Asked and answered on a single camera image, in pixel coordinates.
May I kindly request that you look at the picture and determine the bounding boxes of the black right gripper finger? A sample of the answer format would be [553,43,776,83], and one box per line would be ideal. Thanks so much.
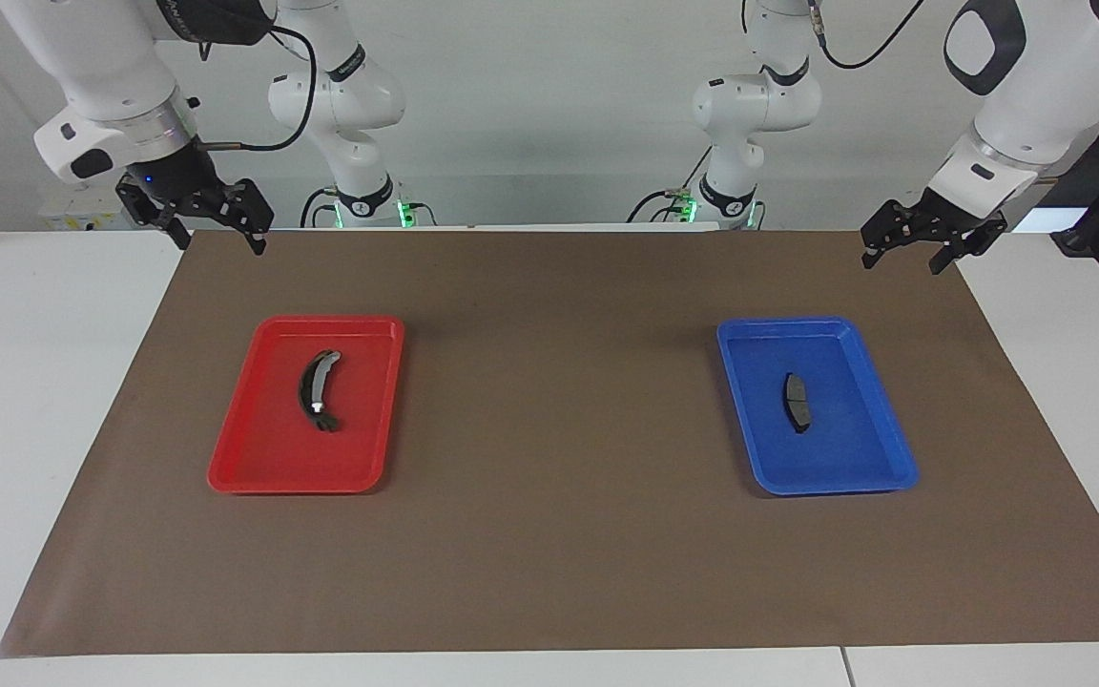
[115,177,191,252]
[211,178,275,256]

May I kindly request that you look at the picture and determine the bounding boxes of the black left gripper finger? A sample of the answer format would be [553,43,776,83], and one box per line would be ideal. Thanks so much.
[860,198,933,271]
[928,214,1009,277]

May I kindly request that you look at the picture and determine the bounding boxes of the long curved brake pad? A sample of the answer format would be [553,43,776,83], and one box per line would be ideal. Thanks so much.
[298,349,343,432]

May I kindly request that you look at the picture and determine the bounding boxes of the short dark brake pad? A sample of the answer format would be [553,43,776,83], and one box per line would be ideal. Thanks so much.
[783,372,811,434]

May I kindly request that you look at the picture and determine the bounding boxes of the blue plastic tray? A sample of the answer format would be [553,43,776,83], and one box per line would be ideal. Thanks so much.
[716,317,920,497]

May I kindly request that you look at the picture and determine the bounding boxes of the red plastic tray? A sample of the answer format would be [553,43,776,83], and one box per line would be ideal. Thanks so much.
[207,316,406,495]

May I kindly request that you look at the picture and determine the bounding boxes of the brown table mat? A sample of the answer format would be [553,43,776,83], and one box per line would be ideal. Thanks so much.
[0,229,1099,659]

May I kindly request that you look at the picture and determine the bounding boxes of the white wall socket box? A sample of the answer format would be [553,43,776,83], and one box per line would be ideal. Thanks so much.
[39,186,146,232]

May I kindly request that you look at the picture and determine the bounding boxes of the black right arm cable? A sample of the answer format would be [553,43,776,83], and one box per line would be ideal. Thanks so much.
[197,21,319,154]

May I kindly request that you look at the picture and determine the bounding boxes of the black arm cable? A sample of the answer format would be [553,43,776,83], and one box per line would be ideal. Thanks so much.
[197,21,319,154]
[809,0,928,71]

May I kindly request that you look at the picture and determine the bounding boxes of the black base cable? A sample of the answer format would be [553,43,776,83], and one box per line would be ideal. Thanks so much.
[626,143,715,226]
[299,186,342,230]

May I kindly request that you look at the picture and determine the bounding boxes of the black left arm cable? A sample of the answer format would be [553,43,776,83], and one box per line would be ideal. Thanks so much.
[809,0,928,71]

